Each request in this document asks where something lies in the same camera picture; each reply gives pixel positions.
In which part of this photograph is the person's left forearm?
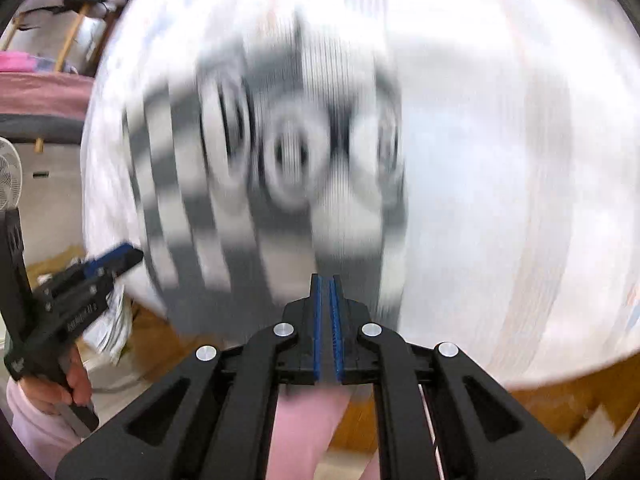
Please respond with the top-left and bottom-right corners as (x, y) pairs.
(5, 375), (83, 478)

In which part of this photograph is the dusty pink grey towel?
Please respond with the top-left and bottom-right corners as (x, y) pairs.
(0, 71), (98, 145)

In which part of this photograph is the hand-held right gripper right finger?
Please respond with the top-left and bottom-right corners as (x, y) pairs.
(330, 274), (586, 480)

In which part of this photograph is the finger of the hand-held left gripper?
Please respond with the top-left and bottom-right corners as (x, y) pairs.
(84, 244), (144, 280)

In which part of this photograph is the grey white checkered cardigan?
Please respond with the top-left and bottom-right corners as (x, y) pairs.
(122, 7), (408, 346)

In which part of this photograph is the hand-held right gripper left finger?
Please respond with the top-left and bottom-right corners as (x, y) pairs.
(55, 274), (328, 480)

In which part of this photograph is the bright pink patterned towel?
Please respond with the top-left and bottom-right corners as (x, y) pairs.
(0, 52), (78, 75)

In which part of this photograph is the white standing fan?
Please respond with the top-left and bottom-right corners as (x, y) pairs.
(0, 139), (25, 211)

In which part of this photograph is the wooden drying rack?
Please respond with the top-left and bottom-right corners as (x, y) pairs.
(0, 2), (93, 156)

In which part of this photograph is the white fleece bed sheet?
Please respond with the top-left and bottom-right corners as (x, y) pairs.
(80, 0), (640, 391)

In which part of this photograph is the person's pink clothing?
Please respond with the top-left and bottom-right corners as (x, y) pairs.
(272, 385), (383, 480)

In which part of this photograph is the person's left hand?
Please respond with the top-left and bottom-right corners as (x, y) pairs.
(59, 347), (94, 409)

